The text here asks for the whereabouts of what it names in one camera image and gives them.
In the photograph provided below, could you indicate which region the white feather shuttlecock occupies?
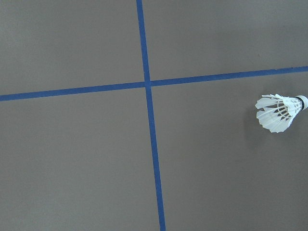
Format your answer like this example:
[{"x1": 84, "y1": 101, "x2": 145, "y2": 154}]
[{"x1": 255, "y1": 93, "x2": 308, "y2": 134}]

